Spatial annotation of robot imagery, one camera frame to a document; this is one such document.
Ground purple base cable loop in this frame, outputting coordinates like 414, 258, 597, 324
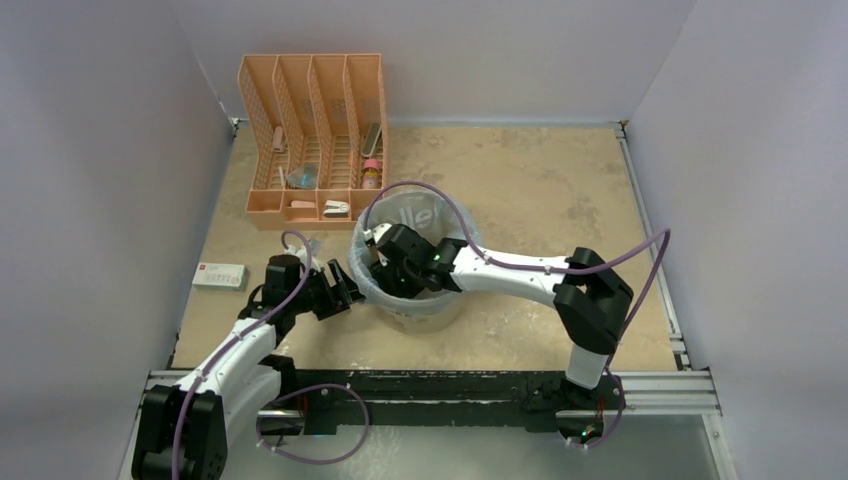
254, 382, 372, 467

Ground grey pen case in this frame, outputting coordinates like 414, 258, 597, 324
360, 122, 382, 159

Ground aluminium frame rail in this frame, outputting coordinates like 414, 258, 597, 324
119, 369, 740, 480

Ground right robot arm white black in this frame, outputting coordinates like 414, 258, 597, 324
365, 223, 634, 407

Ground beige capybara trash bin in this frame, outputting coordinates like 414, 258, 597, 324
381, 302, 463, 334

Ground blue plastic trash bag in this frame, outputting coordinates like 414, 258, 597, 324
347, 189, 483, 315

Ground white red small box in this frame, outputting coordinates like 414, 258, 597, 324
192, 262, 249, 291

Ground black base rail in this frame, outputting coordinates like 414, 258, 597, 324
260, 355, 627, 442

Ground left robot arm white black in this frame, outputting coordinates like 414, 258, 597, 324
131, 254, 365, 479

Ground pink eraser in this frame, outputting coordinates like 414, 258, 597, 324
289, 200, 317, 209

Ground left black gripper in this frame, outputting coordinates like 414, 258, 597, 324
288, 260, 367, 319

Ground pink cartoon bottle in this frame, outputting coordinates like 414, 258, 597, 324
361, 158, 382, 189

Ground white stapler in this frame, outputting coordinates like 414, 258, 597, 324
323, 200, 350, 219

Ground pink plastic file organizer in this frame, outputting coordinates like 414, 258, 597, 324
238, 53, 389, 231

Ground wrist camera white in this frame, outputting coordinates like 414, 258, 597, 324
295, 238, 325, 272
363, 223, 393, 247

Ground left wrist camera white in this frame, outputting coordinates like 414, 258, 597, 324
295, 238, 325, 272

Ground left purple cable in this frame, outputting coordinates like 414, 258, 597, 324
170, 230, 315, 480

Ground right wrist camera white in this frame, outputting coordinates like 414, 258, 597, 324
363, 223, 393, 247

